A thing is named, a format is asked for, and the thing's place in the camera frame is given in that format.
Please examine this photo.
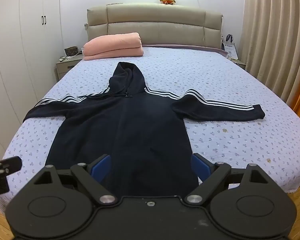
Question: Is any navy hoodie with white stripes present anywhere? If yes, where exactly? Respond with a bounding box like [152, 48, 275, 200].
[27, 62, 265, 197]

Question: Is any floral quilted bed cover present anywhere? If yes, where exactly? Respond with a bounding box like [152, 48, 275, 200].
[0, 47, 300, 211]

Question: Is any beige nightstand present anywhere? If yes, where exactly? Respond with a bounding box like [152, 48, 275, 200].
[56, 54, 83, 80]

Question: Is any right side nightstand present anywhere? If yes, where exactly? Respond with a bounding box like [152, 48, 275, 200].
[231, 60, 246, 69]

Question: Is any white shopping bag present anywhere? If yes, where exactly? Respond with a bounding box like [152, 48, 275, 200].
[222, 34, 238, 61]

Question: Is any pink folded blanket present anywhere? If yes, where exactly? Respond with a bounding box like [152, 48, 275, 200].
[83, 33, 143, 61]

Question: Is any beige curtain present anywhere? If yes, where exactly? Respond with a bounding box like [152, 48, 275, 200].
[238, 0, 300, 106]

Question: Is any beige padded headboard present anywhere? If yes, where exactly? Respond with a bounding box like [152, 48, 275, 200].
[85, 3, 222, 49]

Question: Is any white wardrobe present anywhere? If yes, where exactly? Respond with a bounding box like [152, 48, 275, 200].
[0, 0, 64, 159]

